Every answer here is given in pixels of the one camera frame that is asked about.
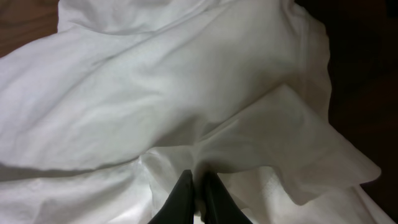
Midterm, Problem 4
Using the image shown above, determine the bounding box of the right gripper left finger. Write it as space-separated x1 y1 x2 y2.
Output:
148 170 195 224

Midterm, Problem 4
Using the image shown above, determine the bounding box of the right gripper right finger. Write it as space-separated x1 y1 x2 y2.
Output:
202 172 252 224

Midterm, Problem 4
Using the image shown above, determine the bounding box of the white t-shirt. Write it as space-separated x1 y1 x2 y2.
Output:
1 1 391 223

